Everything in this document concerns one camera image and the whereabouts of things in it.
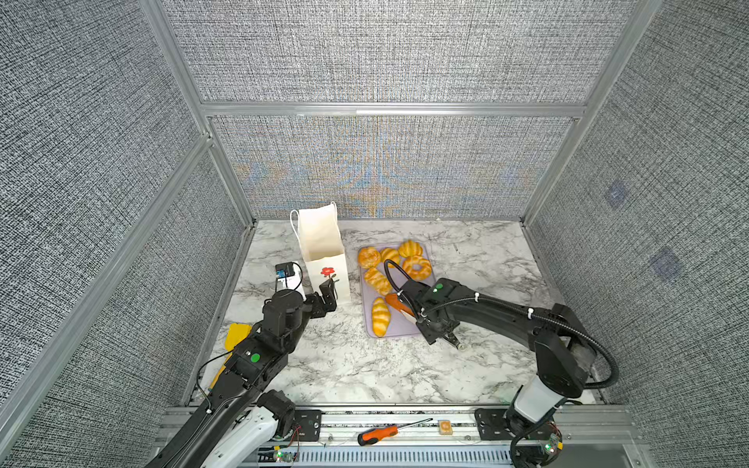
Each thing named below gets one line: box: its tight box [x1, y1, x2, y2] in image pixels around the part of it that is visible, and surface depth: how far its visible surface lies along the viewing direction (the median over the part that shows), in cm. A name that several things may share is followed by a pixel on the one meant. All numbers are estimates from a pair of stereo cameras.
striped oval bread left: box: [371, 296, 392, 338], surface depth 92 cm
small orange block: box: [438, 419, 453, 435], surface depth 75 cm
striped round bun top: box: [397, 239, 424, 258], surface depth 108 cm
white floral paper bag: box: [289, 201, 353, 306], surface depth 89 cm
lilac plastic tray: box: [357, 241, 436, 339], surface depth 97 cm
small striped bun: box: [380, 247, 400, 264], surface depth 106 cm
